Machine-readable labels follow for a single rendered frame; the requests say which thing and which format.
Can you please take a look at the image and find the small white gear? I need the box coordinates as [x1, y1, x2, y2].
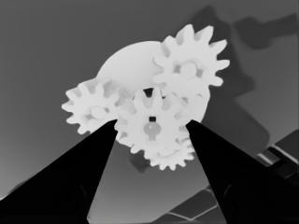
[61, 78, 125, 135]
[144, 138, 196, 172]
[151, 23, 231, 101]

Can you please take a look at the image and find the white toothed sun gear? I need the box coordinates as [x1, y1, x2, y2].
[113, 87, 191, 157]

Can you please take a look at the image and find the dark robot body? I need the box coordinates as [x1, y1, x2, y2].
[253, 129, 299, 188]

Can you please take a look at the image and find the white round carrier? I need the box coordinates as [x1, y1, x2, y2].
[95, 40, 210, 125]

